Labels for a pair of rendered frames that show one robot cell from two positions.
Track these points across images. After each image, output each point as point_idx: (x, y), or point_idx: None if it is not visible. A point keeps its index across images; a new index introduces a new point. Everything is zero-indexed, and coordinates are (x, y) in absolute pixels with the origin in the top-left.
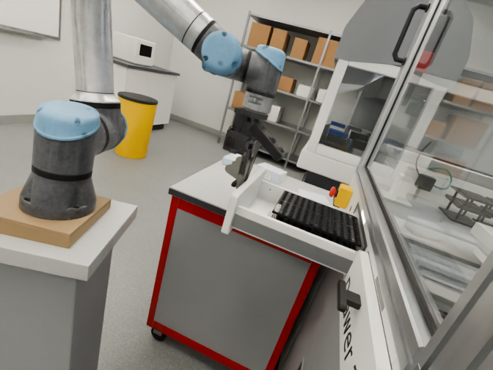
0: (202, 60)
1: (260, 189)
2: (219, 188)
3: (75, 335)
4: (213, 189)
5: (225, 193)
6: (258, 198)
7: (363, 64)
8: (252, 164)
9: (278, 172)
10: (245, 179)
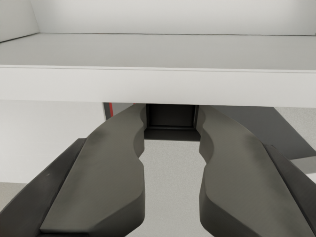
0: None
1: (12, 30)
2: (24, 132)
3: (270, 110)
4: (46, 139)
5: (31, 115)
6: (46, 20)
7: None
8: (107, 163)
9: None
10: (146, 112)
